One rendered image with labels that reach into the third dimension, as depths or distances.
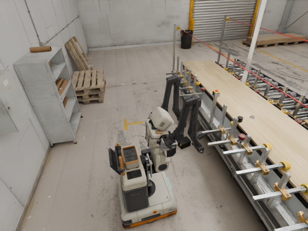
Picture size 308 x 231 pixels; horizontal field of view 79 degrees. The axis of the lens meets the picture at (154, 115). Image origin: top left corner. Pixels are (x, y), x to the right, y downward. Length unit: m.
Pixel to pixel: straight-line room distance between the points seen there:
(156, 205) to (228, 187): 1.13
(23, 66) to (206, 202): 3.09
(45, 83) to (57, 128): 0.84
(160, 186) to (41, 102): 2.21
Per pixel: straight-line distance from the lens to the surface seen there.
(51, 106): 3.42
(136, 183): 1.96
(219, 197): 2.89
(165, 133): 1.78
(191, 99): 1.53
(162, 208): 2.41
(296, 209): 2.24
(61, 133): 3.70
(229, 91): 3.35
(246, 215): 2.86
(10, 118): 2.55
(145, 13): 9.32
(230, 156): 2.43
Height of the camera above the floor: 2.37
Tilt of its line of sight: 35 degrees down
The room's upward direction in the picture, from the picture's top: 2 degrees counter-clockwise
